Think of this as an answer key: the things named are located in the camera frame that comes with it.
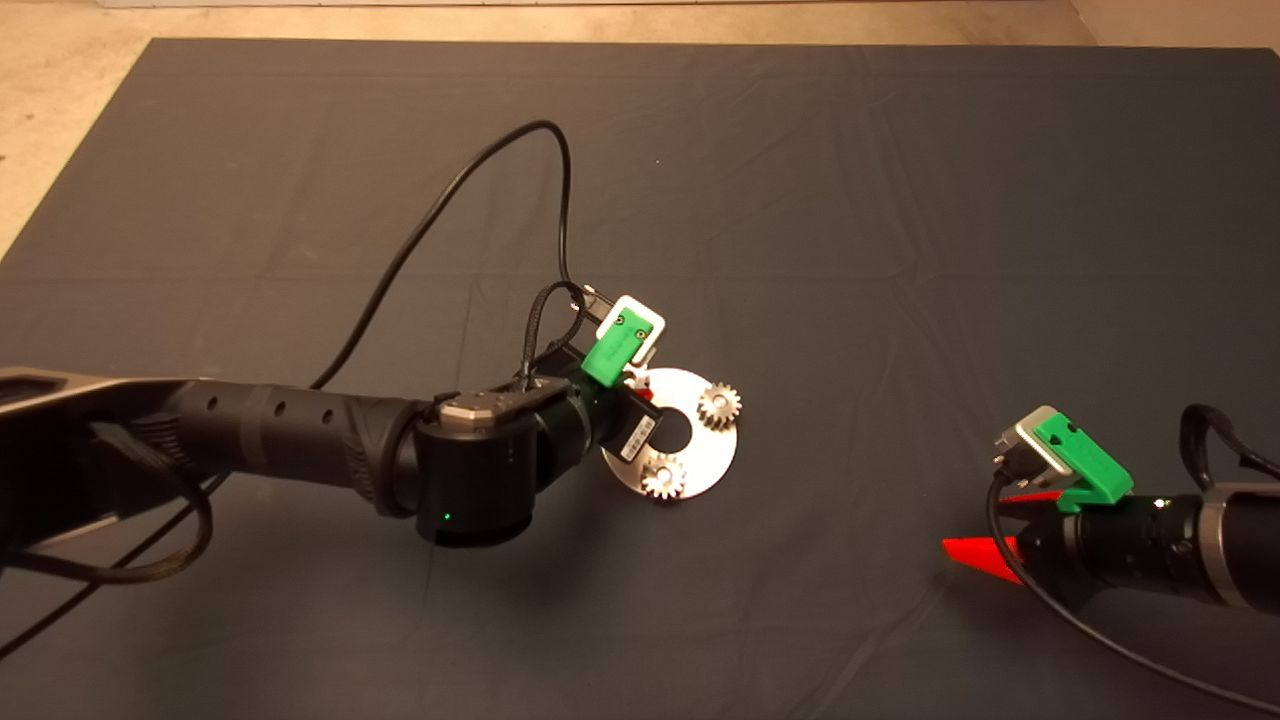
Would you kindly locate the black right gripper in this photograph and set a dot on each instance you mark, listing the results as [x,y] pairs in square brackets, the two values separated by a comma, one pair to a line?
[1110,550]

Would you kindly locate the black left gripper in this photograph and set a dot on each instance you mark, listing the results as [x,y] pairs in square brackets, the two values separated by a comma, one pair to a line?
[600,420]

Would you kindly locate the small steel planetary gear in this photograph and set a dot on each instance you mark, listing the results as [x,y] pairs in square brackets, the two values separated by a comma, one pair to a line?
[713,412]
[655,485]
[632,376]

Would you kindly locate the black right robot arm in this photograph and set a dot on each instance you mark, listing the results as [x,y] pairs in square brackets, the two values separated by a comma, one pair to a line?
[1245,550]

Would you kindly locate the round metal carrier plate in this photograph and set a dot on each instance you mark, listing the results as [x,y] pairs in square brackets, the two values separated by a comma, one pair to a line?
[715,460]

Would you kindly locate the dark grey table cloth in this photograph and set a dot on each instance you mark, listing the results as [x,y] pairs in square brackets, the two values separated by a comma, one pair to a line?
[850,150]

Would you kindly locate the green left camera mount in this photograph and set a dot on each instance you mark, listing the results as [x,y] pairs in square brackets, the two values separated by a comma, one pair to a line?
[610,350]

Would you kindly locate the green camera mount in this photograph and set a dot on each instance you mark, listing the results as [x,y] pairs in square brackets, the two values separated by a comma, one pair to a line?
[610,350]
[1090,465]

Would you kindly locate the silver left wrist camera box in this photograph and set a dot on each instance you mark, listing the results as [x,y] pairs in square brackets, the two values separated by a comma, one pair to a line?
[652,345]

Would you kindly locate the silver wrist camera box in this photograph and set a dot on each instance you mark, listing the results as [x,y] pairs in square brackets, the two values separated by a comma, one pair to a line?
[1030,435]
[652,345]

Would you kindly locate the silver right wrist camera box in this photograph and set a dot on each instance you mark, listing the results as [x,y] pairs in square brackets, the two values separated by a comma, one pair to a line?
[1030,435]

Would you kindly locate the green right camera mount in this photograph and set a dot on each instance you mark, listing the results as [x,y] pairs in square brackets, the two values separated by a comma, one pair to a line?
[1090,465]

